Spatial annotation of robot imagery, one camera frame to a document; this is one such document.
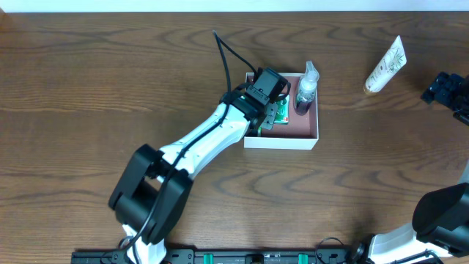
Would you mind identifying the green soap bar pack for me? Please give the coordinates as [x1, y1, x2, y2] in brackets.
[274, 96, 289, 125]

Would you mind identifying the clear spray bottle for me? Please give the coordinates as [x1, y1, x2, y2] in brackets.
[295, 61, 320, 116]

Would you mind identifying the cream lotion tube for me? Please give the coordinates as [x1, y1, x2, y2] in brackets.
[363, 35, 407, 94]

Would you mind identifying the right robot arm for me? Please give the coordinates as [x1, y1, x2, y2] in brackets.
[348, 72, 468, 263]

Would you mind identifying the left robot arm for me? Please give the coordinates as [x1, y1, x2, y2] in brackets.
[108, 91, 278, 263]

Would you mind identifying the white box pink interior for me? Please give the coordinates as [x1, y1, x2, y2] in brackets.
[243, 73, 319, 150]

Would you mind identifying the left black cable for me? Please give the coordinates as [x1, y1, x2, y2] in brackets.
[98, 29, 259, 264]

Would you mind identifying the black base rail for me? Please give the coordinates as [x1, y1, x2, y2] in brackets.
[70, 238, 371, 264]

